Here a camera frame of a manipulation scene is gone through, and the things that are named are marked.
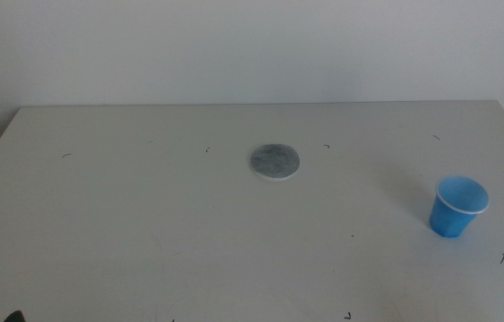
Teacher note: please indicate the blue plastic cup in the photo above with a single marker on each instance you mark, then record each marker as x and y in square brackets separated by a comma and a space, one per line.
[454, 214]

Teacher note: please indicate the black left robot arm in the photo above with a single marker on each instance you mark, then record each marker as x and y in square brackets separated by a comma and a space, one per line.
[14, 317]

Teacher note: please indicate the round grey cup mat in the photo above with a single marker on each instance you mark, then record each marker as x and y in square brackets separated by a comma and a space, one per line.
[275, 161]

